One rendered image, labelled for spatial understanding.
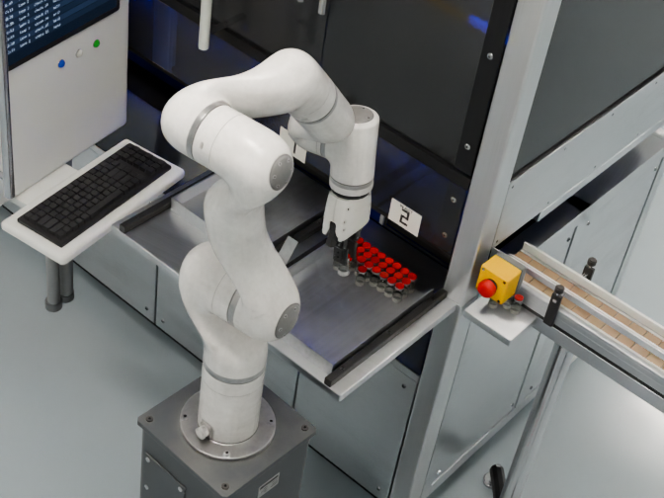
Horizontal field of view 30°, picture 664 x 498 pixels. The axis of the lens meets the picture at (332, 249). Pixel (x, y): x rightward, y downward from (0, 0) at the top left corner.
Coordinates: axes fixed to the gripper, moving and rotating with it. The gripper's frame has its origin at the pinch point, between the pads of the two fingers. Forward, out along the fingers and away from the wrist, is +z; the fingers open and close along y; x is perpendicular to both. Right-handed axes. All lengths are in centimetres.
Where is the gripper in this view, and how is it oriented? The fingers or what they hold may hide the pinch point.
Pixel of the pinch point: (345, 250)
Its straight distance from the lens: 246.3
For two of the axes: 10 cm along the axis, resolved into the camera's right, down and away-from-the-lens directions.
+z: -0.6, 7.9, 6.0
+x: 7.9, 4.1, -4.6
